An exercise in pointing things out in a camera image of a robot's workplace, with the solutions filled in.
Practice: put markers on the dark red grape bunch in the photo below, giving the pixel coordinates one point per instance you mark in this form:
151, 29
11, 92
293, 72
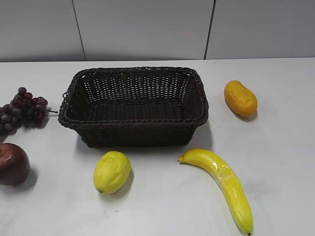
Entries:
24, 110

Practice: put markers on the black woven basket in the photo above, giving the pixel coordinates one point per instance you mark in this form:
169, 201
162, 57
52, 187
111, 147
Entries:
135, 106

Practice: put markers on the yellow lemon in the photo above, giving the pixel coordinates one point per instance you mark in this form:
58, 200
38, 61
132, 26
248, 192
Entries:
111, 172

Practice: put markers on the orange mango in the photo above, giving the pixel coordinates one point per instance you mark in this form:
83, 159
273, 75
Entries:
240, 99

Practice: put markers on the yellow banana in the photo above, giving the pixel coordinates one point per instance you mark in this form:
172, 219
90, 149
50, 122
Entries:
228, 182

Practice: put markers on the red apple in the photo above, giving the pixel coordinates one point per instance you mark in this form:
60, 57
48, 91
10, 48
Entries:
14, 164

